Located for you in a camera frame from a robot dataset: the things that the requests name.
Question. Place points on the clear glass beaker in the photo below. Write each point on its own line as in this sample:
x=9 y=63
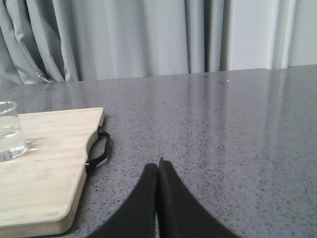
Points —
x=12 y=140

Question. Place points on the grey curtain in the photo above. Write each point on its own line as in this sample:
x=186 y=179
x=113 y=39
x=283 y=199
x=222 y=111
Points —
x=50 y=41

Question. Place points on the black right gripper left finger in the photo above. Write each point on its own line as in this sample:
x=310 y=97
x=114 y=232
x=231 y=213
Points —
x=136 y=217

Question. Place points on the wooden cutting board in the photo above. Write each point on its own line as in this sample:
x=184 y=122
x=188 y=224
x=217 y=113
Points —
x=40 y=190

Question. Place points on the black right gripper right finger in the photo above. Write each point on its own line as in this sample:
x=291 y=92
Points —
x=180 y=215

